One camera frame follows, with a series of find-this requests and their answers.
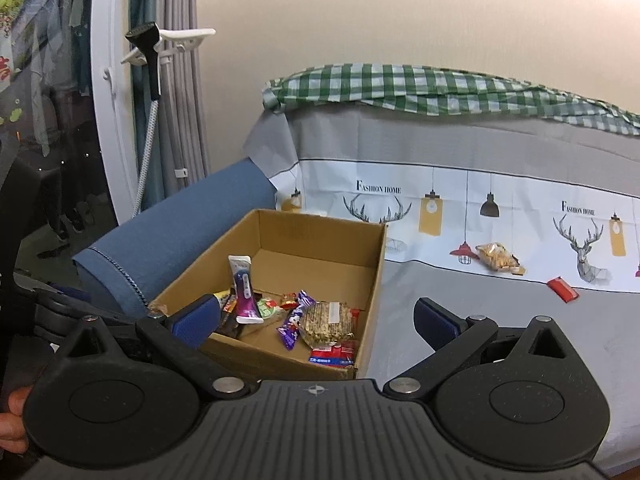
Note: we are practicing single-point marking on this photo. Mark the silver purple toothpaste tube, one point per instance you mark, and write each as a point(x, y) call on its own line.
point(243, 290)

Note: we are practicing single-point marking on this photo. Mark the small purple candy wrapper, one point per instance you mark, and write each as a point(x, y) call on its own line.
point(306, 298)

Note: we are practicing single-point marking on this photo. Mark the green snack packet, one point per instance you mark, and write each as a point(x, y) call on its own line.
point(270, 308)

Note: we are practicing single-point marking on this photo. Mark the white steamer hanger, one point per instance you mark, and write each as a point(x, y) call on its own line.
point(185, 35)

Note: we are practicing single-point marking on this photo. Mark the black garment steamer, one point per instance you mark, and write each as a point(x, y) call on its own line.
point(150, 70)

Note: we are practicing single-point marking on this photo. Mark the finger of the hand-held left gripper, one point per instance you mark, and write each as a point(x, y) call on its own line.
point(80, 310)

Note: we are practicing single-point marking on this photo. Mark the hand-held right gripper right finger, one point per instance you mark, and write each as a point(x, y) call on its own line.
point(437, 325)

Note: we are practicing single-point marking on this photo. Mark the person's left hand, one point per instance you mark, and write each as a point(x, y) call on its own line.
point(12, 417)

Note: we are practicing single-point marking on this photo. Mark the grey curtain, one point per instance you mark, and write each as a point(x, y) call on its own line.
point(185, 85)

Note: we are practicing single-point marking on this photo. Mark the white window frame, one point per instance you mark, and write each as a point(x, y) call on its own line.
point(112, 110)

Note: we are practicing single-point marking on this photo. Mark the large purple candy wrapper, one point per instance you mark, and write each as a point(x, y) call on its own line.
point(290, 330)

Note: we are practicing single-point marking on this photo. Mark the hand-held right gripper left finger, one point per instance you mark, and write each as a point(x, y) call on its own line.
point(197, 322)

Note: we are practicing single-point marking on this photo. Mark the yellow snack packet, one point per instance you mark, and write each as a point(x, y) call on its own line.
point(223, 298)

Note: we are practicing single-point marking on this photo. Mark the green checked cloth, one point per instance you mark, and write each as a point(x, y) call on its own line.
point(400, 85)

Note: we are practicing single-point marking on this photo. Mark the small red candy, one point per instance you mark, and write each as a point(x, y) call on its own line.
point(288, 301)

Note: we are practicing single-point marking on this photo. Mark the printed sofa cover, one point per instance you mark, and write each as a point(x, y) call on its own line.
point(450, 280)

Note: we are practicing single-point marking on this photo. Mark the clear-wrapped grain bar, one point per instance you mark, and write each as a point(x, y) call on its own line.
point(327, 322)

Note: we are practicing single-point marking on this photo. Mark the dark brown snack packet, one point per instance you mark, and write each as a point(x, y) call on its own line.
point(235, 327)

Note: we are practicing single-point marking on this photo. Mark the cardboard box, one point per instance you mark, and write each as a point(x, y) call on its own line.
point(320, 260)

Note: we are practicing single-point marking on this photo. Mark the small red snack packet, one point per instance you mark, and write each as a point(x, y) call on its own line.
point(562, 290)

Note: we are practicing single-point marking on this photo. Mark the blue sofa armrest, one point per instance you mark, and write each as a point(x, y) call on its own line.
point(165, 240)

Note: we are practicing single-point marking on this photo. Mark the red and white snack packet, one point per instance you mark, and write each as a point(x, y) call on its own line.
point(332, 354)

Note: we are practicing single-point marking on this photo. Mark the clear bag of crackers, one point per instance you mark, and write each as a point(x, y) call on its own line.
point(495, 257)

